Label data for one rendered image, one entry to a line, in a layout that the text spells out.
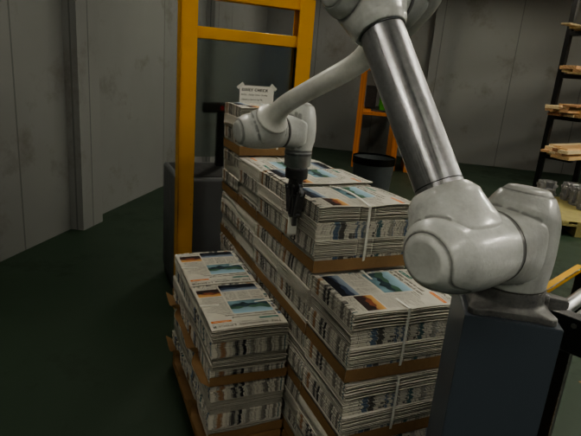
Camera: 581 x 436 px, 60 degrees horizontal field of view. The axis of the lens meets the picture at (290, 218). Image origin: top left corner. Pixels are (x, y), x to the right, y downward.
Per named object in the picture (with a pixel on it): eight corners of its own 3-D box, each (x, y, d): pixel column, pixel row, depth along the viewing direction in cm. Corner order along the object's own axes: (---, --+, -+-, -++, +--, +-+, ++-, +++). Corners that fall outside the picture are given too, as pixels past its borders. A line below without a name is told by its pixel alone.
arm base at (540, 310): (578, 330, 106) (585, 306, 104) (468, 314, 109) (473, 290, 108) (552, 295, 123) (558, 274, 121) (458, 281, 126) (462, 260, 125)
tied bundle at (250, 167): (255, 222, 218) (258, 169, 211) (236, 204, 244) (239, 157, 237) (335, 219, 232) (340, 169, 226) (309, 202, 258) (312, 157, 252)
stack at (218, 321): (205, 476, 189) (211, 331, 172) (170, 363, 256) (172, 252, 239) (280, 458, 200) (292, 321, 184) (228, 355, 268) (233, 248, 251)
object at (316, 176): (287, 186, 187) (287, 182, 187) (262, 169, 213) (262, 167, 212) (373, 184, 201) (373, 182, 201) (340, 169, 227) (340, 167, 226)
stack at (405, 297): (322, 546, 165) (352, 315, 141) (227, 355, 268) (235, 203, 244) (422, 516, 180) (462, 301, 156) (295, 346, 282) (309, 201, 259)
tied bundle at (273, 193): (279, 245, 193) (284, 186, 186) (255, 221, 218) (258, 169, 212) (366, 240, 207) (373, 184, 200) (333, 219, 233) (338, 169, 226)
